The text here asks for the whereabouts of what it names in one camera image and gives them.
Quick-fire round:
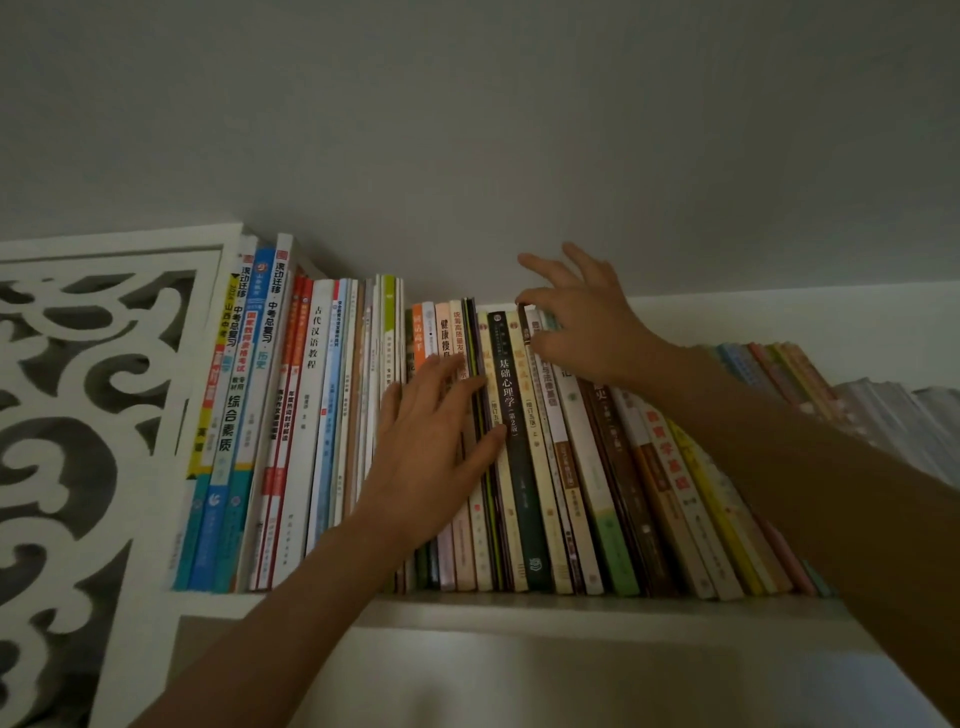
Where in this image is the person's right hand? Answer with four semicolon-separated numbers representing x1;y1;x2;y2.
515;242;676;391

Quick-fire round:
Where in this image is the person's left hand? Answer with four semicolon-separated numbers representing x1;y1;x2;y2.
356;352;509;553

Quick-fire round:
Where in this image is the row of shelved books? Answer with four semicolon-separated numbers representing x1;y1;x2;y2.
170;232;960;601

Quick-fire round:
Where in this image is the white bookshelf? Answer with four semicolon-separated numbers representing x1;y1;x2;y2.
89;221;960;728

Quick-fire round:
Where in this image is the person's right forearm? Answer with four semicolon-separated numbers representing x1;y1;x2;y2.
637;341;960;721

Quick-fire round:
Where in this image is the person's left forearm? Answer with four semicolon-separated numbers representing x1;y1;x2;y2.
134;521;406;728

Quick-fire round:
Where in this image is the white carved lattice panel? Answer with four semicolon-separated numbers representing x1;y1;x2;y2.
0;222;245;728

